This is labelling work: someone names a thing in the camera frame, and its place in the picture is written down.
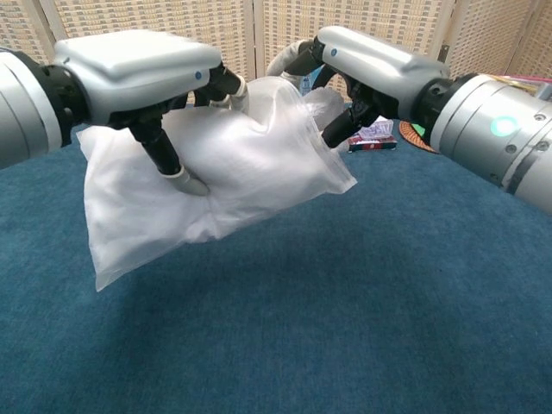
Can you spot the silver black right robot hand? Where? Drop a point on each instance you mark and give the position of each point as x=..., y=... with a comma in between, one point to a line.
x=379, y=73

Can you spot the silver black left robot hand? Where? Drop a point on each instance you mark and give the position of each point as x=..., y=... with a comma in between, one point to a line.
x=138, y=73

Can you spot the transparent plastic zip bag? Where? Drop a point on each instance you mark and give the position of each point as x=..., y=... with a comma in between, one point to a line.
x=259, y=172

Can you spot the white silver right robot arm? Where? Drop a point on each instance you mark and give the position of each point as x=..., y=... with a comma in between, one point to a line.
x=496, y=142

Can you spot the woven rattan folding screen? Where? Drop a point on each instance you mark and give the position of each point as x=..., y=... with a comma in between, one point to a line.
x=129, y=17

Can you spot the black screen hinge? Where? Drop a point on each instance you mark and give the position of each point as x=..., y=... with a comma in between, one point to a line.
x=444, y=52

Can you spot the round brown woven coaster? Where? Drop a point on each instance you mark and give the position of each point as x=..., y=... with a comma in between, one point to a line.
x=409, y=136

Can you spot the black red flat packet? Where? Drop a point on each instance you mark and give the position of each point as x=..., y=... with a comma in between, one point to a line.
x=371, y=146

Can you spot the blue felt table cover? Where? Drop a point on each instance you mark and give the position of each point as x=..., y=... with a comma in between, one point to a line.
x=345, y=302

